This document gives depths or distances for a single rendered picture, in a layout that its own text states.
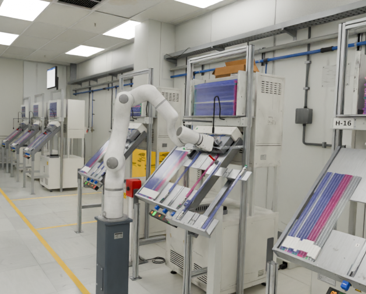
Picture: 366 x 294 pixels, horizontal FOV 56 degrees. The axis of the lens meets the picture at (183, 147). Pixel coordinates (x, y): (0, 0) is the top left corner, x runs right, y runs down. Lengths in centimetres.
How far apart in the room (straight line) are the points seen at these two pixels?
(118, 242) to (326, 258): 122
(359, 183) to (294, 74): 247
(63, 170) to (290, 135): 432
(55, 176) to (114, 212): 467
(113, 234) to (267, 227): 128
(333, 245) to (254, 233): 122
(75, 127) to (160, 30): 242
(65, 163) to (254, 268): 471
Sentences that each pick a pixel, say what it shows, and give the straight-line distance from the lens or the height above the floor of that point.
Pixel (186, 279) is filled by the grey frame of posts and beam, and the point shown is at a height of 29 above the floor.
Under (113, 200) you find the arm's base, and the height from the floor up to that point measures 83.
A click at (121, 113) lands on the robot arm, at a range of 215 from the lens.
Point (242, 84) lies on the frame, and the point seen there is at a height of 161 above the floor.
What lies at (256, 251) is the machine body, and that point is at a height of 34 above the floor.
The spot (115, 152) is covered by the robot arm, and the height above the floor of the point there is 113.
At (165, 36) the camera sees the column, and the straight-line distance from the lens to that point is 605.
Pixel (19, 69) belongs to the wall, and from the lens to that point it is 1090.
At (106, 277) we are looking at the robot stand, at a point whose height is 35.
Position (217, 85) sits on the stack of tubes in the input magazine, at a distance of 275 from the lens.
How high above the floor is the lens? 130
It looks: 3 degrees down
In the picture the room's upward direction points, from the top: 2 degrees clockwise
